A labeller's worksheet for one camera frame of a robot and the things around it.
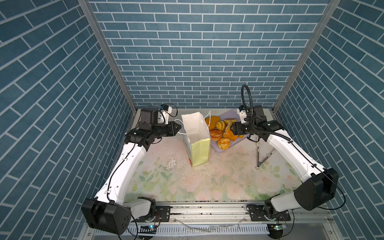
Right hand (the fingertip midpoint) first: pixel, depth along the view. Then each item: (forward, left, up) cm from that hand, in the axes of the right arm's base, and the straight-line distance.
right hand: (234, 125), depth 82 cm
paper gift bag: (+4, +22, -21) cm, 31 cm away
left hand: (-8, +28, +7) cm, 30 cm away
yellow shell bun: (+12, +6, -15) cm, 20 cm away
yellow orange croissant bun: (+16, 0, -16) cm, 23 cm away
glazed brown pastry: (+5, +9, -17) cm, 20 cm away
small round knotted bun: (0, +4, -19) cm, 19 cm away
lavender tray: (+28, +3, -23) cm, 37 cm away
